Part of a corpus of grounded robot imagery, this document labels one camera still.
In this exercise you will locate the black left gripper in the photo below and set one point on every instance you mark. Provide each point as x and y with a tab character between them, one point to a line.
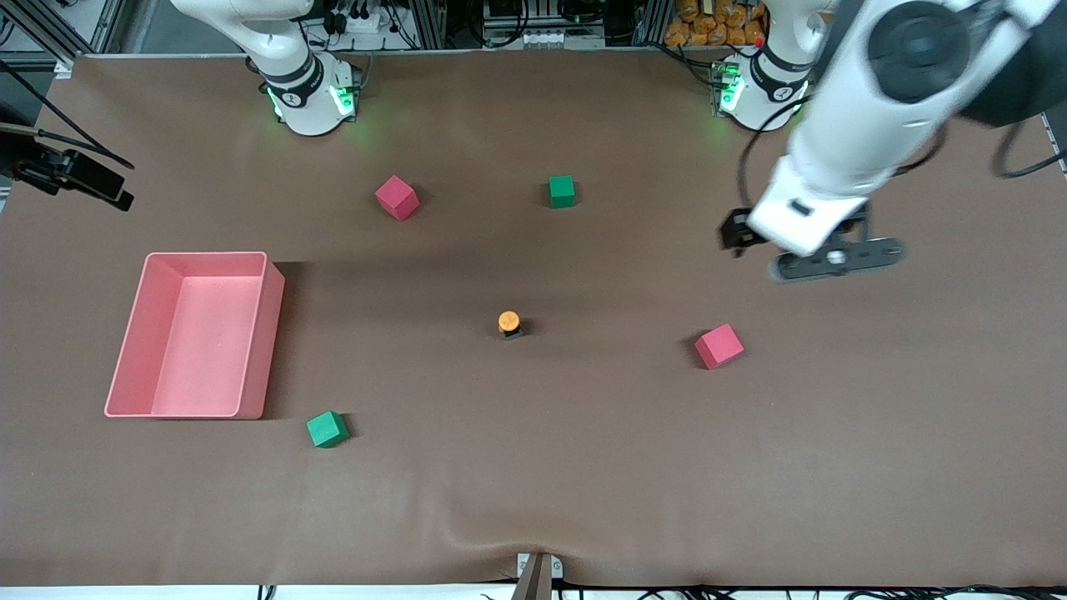
737	230

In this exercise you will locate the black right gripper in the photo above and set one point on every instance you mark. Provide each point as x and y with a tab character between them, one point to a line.
52	169

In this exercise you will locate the orange capped black button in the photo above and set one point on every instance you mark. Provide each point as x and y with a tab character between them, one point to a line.
508	320

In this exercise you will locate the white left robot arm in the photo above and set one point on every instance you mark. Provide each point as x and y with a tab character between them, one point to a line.
842	142

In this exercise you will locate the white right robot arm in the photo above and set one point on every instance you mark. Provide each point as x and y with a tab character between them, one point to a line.
304	92

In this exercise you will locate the red foam cube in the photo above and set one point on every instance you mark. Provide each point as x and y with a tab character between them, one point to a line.
718	347
396	198

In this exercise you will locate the pink plastic bin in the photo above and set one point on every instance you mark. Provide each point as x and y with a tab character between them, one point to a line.
200	383

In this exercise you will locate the bag of orange items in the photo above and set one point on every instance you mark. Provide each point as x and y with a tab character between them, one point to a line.
700	25

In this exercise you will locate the green foam cube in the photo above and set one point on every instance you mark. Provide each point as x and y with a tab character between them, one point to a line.
562	192
327	430

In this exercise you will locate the power strip with black plugs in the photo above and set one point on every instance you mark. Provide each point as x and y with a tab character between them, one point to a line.
367	21

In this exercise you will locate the white power strip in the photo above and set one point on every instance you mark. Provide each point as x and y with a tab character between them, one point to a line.
550	38

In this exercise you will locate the brown table cloth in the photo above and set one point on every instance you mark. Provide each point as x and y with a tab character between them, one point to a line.
533	467

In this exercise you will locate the aluminium frame profile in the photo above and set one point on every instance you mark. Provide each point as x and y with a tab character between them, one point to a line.
653	21
427	23
50	37

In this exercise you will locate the metal table edge bracket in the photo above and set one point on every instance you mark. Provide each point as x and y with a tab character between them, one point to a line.
533	583

